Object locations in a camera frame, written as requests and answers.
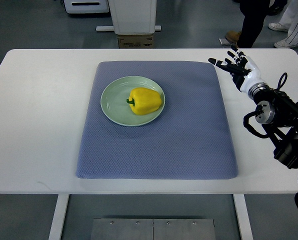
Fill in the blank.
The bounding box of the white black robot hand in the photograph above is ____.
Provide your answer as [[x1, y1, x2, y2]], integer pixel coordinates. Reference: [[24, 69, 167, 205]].
[[208, 46, 268, 100]]

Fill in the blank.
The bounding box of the white machine with slot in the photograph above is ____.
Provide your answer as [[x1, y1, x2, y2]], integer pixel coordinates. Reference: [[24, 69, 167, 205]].
[[63, 0, 110, 14]]

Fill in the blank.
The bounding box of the left white table leg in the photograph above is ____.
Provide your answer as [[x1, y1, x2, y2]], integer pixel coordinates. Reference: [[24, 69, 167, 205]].
[[48, 194, 69, 240]]

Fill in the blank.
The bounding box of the person in dark trousers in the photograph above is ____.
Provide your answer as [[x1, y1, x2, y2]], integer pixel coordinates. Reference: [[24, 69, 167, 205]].
[[225, 0, 288, 48]]

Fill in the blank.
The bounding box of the right white table leg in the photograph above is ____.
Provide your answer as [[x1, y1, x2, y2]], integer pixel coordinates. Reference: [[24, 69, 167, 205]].
[[233, 194, 254, 240]]

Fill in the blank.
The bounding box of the white pedestal stand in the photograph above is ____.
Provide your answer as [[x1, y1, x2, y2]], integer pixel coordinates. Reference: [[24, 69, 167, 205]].
[[95, 0, 162, 35]]

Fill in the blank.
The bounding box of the cardboard box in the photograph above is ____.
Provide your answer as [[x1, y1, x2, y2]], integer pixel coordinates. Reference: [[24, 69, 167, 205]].
[[117, 34, 154, 49]]

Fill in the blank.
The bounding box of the yellow bell pepper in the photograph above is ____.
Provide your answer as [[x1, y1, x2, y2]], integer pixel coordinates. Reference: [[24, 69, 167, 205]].
[[126, 87, 162, 116]]

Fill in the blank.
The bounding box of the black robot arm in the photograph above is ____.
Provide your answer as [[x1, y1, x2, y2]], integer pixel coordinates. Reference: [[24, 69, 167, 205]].
[[243, 73, 298, 170]]

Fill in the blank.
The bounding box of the blue quilted mat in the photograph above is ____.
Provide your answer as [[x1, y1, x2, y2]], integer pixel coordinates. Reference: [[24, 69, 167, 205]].
[[76, 61, 238, 180]]

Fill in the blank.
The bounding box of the person in white jacket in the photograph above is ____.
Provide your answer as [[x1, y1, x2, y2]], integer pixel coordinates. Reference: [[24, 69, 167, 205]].
[[268, 0, 298, 49]]

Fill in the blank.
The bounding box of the white table leg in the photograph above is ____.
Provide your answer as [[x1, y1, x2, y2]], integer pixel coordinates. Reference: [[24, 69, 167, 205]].
[[48, 194, 69, 240], [233, 194, 254, 240]]

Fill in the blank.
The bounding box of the light green plate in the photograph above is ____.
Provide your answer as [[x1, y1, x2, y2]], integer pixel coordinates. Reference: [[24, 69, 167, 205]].
[[100, 76, 165, 127]]

